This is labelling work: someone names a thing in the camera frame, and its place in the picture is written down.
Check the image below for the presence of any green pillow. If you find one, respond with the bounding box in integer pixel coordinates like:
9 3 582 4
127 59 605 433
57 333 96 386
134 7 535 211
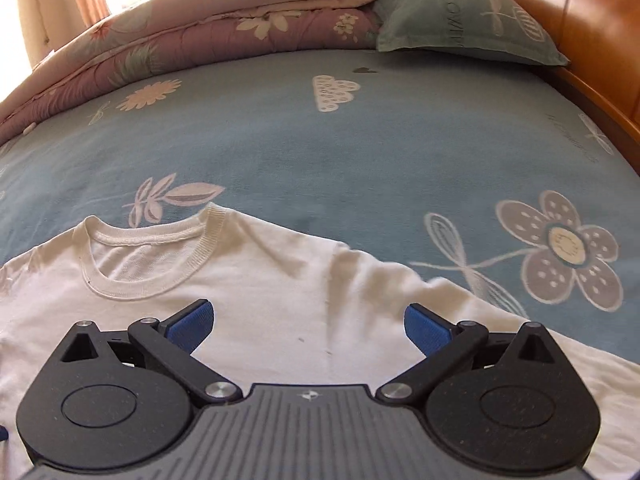
372 0 571 67

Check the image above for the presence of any white printed t-shirt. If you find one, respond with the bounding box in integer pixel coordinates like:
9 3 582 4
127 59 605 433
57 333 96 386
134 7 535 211
0 202 640 480

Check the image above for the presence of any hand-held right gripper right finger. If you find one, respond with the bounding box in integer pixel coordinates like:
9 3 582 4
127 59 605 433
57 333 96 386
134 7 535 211
375 302 571 403

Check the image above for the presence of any wooden headboard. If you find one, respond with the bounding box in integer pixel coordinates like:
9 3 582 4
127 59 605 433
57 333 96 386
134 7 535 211
452 0 640 171

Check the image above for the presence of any pink floral quilt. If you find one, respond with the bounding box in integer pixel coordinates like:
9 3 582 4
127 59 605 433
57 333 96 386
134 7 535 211
0 0 453 148

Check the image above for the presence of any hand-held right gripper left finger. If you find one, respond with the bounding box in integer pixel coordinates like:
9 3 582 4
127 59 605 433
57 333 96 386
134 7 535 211
47 299 238 403

